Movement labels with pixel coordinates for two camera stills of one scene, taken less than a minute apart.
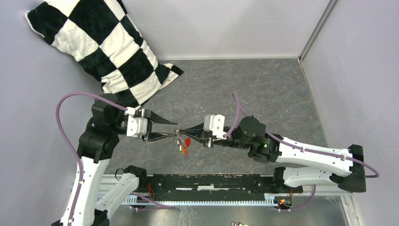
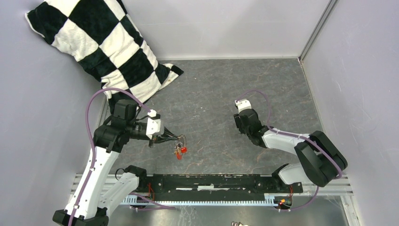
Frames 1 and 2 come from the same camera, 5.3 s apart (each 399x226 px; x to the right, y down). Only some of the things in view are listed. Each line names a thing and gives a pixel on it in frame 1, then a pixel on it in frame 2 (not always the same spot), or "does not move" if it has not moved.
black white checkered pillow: x=101 y=36 does not move
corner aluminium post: x=330 y=8 does not move
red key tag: x=187 y=141 → x=183 y=150
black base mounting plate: x=214 y=187 does not move
